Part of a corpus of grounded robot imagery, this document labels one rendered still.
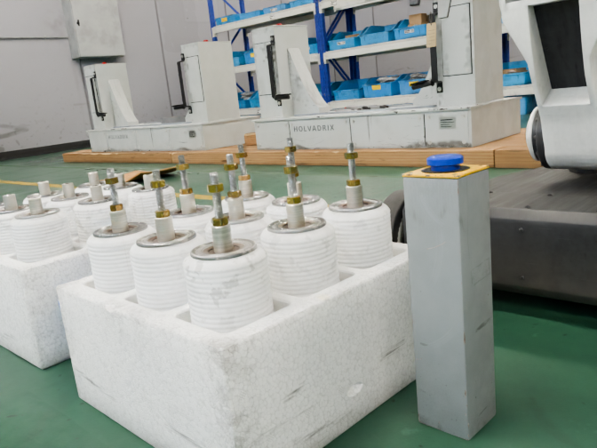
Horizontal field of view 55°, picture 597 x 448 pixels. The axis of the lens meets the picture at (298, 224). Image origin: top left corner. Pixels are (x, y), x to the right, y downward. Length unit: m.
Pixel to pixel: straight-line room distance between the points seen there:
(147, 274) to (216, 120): 3.44
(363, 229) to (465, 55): 2.11
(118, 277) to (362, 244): 0.33
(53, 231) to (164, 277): 0.41
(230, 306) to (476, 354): 0.29
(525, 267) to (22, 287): 0.83
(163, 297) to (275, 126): 2.83
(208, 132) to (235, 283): 3.48
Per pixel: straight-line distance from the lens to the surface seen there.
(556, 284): 1.02
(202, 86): 4.09
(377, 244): 0.79
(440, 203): 0.65
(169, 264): 0.72
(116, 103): 5.24
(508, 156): 2.63
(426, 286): 0.69
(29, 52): 7.47
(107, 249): 0.82
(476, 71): 2.84
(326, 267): 0.72
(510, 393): 0.85
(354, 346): 0.74
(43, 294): 1.08
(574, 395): 0.86
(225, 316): 0.64
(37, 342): 1.09
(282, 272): 0.71
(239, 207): 0.81
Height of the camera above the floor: 0.42
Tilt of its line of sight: 13 degrees down
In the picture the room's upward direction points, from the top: 6 degrees counter-clockwise
